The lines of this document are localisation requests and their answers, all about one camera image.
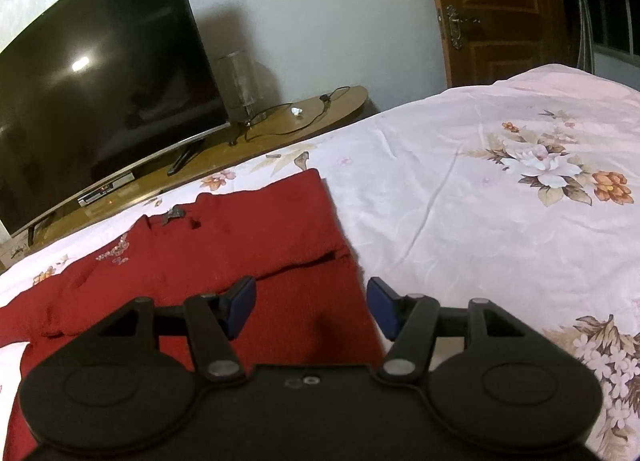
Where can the dark window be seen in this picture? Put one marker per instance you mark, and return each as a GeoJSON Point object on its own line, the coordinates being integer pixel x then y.
{"type": "Point", "coordinates": [615, 1]}

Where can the floral white bedsheet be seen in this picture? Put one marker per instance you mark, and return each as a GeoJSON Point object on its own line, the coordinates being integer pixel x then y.
{"type": "Point", "coordinates": [450, 216]}

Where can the black flat screen television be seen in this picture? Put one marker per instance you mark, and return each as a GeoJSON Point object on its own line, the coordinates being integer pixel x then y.
{"type": "Point", "coordinates": [100, 91]}

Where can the silver set-top box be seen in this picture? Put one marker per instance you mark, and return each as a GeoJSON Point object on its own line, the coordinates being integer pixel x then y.
{"type": "Point", "coordinates": [107, 188]}

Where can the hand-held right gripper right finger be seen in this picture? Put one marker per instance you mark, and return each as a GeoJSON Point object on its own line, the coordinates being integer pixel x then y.
{"type": "Point", "coordinates": [382, 308]}

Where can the wooden television stand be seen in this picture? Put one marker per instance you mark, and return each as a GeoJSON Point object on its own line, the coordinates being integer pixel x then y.
{"type": "Point", "coordinates": [320, 116]}

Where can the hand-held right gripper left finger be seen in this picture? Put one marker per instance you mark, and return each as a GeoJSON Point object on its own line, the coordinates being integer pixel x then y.
{"type": "Point", "coordinates": [241, 303]}

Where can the tied curtain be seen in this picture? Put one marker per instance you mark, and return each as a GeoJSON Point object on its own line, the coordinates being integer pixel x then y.
{"type": "Point", "coordinates": [582, 16]}

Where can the red knit sweater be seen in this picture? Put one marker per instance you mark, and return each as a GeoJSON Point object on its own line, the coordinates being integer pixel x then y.
{"type": "Point", "coordinates": [260, 226]}

